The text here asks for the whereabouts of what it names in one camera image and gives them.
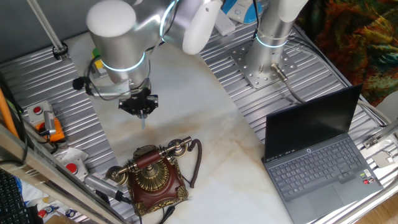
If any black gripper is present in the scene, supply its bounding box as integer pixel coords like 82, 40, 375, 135
118, 88, 159, 120

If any brown gold rotary phone base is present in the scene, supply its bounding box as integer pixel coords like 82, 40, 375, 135
126, 144, 190, 217

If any brown gold phone handset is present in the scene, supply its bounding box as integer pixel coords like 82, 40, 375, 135
104, 136, 193, 185

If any white crumpled tissue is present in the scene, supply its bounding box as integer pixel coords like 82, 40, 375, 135
55, 147, 90, 166

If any orange emergency stop box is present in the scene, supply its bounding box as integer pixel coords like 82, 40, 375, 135
34, 117, 65, 142

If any white box red button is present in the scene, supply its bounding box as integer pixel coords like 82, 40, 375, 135
63, 157, 90, 181

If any black pole clamp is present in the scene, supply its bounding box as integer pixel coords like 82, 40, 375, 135
52, 42, 69, 62

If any grey box red button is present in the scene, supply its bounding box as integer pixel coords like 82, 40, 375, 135
26, 100, 54, 125

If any silver robot mounting plate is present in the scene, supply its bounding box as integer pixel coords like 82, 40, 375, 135
229, 40, 298, 90

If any white power strip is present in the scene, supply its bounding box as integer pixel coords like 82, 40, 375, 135
214, 11, 236, 37

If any silver metal pole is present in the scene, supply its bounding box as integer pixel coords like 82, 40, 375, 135
26, 0, 68, 60

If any orange pole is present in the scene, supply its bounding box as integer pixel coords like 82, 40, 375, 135
0, 88, 19, 139

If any blue white round device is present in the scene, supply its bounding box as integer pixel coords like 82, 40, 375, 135
221, 0, 264, 24

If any black keyboard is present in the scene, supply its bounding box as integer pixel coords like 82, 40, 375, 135
0, 169, 35, 224

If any dark grey laptop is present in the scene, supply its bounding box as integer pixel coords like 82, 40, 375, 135
262, 83, 384, 224

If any colourful patterned cloth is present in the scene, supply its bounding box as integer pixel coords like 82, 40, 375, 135
295, 0, 398, 106

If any small square metal plate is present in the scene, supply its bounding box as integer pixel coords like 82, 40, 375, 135
371, 151, 396, 169

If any white chair back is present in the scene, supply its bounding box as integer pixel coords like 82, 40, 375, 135
374, 90, 398, 124

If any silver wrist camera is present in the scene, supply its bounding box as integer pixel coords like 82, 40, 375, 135
89, 81, 133, 100

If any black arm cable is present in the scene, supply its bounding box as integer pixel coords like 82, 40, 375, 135
84, 0, 181, 102

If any ribbed silver camera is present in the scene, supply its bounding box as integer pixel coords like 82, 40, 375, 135
84, 173, 125, 202

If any small silver camera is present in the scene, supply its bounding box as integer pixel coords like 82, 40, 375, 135
43, 110, 57, 136

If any black phone line cable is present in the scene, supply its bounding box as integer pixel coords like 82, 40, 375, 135
158, 205, 177, 224

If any aluminium frame bar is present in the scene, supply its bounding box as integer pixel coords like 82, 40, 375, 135
0, 124, 128, 224

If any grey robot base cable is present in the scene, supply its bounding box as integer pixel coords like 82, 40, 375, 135
270, 63, 307, 104

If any black base cable bundle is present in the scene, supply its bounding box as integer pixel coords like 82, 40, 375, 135
252, 0, 261, 41

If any grey cable bundle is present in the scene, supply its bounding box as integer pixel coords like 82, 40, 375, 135
285, 37, 396, 125

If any silver metal bracket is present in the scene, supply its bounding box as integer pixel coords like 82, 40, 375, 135
363, 119, 398, 149

